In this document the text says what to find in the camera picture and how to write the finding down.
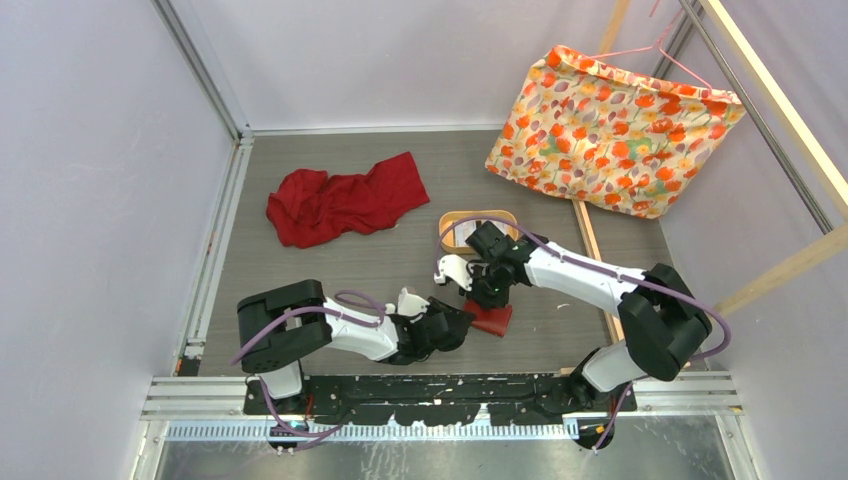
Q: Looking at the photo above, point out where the red cloth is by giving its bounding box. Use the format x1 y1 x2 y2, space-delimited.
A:
266 152 430 249

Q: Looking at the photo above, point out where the red card holder wallet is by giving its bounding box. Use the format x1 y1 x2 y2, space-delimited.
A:
463 300 513 338

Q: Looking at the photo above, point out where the pink clothes hanger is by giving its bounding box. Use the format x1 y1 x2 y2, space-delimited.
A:
590 1 712 89

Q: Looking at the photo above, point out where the wooden frame rack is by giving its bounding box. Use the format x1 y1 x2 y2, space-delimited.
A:
559 0 848 376

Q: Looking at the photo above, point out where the aluminium frame rail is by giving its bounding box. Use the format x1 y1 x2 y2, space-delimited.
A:
141 1 847 479

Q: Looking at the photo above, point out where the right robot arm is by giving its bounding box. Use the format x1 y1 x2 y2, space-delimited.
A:
467 221 712 411

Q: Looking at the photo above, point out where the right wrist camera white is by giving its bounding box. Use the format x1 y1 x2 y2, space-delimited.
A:
433 254 473 292

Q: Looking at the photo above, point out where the floral fabric bag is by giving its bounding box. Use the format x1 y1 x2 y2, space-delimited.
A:
485 45 746 219

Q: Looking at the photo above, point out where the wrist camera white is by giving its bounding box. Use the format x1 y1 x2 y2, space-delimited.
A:
433 254 473 292
385 286 430 321

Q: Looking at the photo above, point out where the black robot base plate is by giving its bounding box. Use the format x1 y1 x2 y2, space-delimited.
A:
273 373 625 427

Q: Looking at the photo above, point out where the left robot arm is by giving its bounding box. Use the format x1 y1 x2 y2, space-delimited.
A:
232 279 475 414

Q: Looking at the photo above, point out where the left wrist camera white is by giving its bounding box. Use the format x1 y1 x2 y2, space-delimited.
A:
385 286 430 321

